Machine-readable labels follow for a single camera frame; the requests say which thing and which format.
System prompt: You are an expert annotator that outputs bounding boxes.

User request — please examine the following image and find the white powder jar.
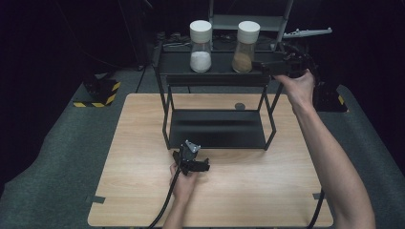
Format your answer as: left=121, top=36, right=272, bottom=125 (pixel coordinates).
left=189, top=19, right=213, bottom=73

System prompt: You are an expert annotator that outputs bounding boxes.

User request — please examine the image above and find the brown powder jar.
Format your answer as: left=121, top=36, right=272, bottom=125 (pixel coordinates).
left=231, top=20, right=262, bottom=73

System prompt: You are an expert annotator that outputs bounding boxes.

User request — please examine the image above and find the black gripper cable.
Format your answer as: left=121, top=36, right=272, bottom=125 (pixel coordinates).
left=306, top=189, right=327, bottom=229
left=147, top=166, right=183, bottom=229

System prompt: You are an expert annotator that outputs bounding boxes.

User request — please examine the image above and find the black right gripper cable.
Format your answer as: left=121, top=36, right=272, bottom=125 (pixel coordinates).
left=306, top=189, right=327, bottom=229

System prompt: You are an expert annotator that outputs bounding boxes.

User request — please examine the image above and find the grey metal stand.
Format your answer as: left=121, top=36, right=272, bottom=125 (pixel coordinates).
left=205, top=0, right=295, bottom=52

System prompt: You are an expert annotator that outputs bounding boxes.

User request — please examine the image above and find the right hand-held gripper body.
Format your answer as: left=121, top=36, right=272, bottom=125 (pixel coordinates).
left=279, top=27, right=333, bottom=79

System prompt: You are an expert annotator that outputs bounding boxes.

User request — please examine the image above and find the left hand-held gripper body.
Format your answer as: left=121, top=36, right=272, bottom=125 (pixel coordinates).
left=172, top=139, right=203, bottom=177

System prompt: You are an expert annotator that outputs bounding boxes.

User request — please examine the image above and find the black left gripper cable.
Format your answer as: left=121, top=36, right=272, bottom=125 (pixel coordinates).
left=147, top=166, right=183, bottom=229

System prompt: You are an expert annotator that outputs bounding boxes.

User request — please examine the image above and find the person's right hand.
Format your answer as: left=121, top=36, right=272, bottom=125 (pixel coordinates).
left=272, top=69, right=317, bottom=113

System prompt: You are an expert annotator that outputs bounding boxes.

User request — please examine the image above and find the yellow-black striped stand base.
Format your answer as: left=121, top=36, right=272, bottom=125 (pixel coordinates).
left=73, top=78, right=122, bottom=109
left=313, top=81, right=349, bottom=114

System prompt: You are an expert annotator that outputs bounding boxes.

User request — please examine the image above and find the person's left hand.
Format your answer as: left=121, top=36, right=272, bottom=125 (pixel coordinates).
left=169, top=161, right=201, bottom=205

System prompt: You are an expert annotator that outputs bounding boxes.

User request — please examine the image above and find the black metal shelf rack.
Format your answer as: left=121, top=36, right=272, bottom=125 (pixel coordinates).
left=153, top=41, right=291, bottom=152

